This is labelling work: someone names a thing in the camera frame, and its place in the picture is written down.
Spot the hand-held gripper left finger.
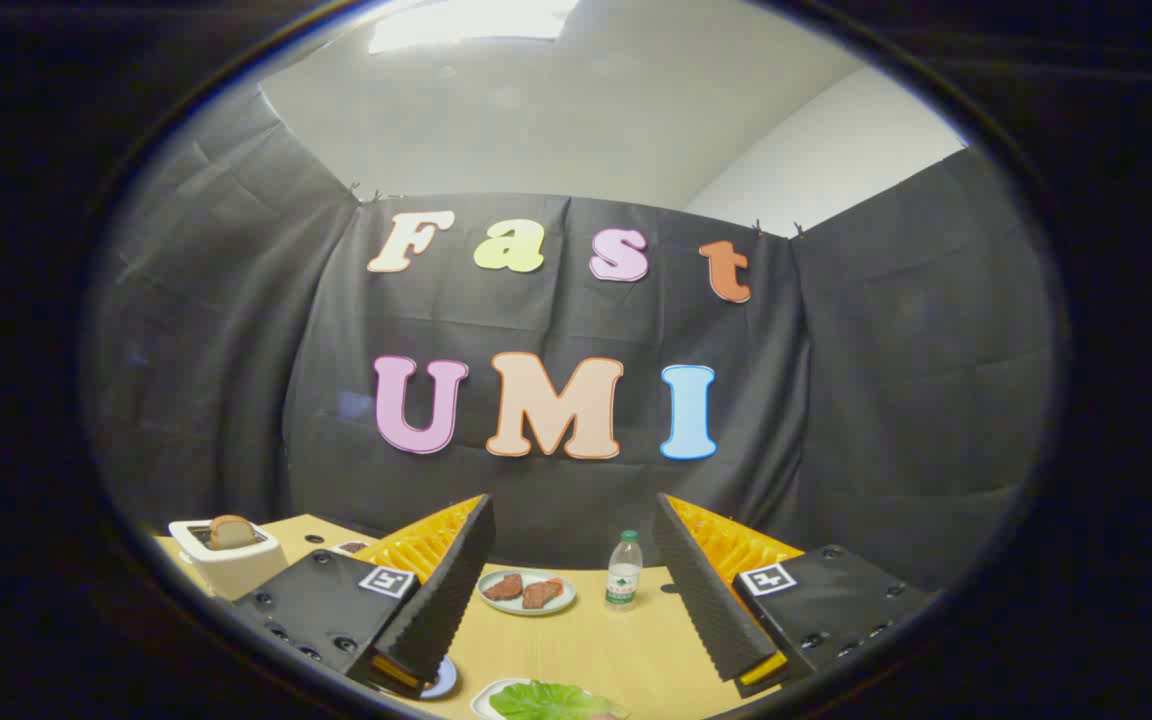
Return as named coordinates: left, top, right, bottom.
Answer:
left=234, top=493, right=497, bottom=701

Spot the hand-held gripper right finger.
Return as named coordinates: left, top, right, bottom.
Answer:
left=653, top=492, right=937, bottom=699

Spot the green lettuce leaf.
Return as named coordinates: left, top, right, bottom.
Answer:
left=489, top=681, right=627, bottom=720

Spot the brown crust bread slice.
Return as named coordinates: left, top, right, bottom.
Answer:
left=209, top=515, right=259, bottom=551

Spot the blue round plate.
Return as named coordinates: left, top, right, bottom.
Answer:
left=376, top=655, right=459, bottom=701

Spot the clear plastic water bottle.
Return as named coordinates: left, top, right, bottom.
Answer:
left=605, top=530, right=644, bottom=612

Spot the white square plate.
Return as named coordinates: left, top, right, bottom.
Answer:
left=470, top=678, right=637, bottom=720

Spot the pale green oval plate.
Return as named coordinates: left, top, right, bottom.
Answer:
left=477, top=568, right=578, bottom=617

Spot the white toaster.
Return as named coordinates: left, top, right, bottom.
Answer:
left=168, top=518, right=289, bottom=601

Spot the black backdrop cloth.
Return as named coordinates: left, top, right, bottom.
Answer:
left=86, top=85, right=1057, bottom=591

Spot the ceiling light panel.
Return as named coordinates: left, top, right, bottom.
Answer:
left=368, top=0, right=582, bottom=55

